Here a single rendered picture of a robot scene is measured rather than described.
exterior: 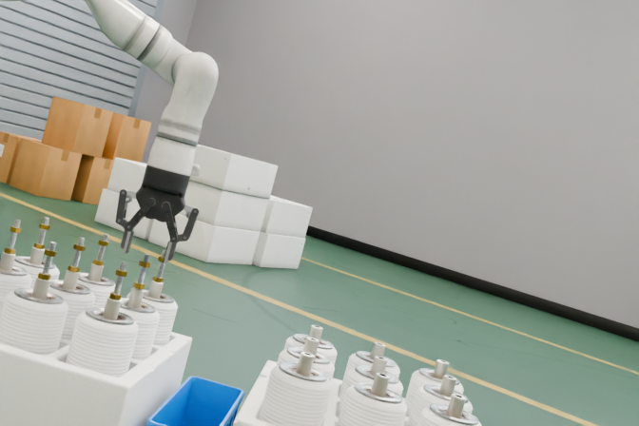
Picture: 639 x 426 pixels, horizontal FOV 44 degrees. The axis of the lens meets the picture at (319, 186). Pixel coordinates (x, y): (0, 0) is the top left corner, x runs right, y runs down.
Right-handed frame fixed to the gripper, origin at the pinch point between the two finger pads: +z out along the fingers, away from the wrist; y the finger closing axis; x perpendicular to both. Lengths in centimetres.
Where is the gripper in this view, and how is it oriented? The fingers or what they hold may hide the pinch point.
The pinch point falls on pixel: (147, 250)
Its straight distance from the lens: 137.7
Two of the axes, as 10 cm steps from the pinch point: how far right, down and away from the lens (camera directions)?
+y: 9.6, 2.6, 0.7
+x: -0.6, -0.2, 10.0
